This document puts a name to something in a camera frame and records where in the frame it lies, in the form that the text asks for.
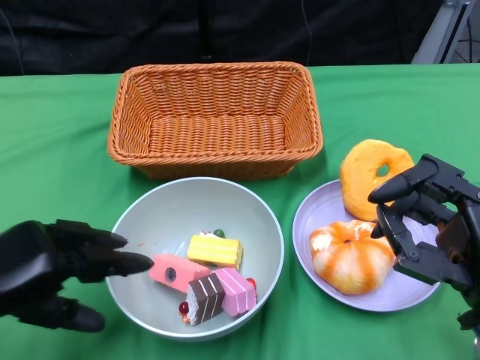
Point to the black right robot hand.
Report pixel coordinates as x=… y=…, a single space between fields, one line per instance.
x=412 y=187

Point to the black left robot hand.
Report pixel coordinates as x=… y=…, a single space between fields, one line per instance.
x=26 y=262

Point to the salmon pink cake bar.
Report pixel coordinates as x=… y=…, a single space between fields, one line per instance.
x=176 y=272

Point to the pale green bowl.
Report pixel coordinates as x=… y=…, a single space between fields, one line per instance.
x=180 y=206

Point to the chocolate cake slice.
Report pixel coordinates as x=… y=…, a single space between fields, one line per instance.
x=204 y=300

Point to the yellow cake slice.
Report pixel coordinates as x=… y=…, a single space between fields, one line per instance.
x=213 y=251

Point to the pink layered cake slice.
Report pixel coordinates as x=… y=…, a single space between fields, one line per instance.
x=238 y=296

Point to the lavender plate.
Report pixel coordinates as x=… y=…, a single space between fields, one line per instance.
x=318 y=210

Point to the orange wicker basket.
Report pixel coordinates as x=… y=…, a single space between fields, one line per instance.
x=225 y=135

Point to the green tablecloth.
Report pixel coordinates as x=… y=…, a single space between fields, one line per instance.
x=75 y=131

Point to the black backdrop cloth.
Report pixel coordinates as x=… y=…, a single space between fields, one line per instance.
x=112 y=33

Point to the grey aluminium frame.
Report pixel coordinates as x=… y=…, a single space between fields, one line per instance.
x=438 y=33

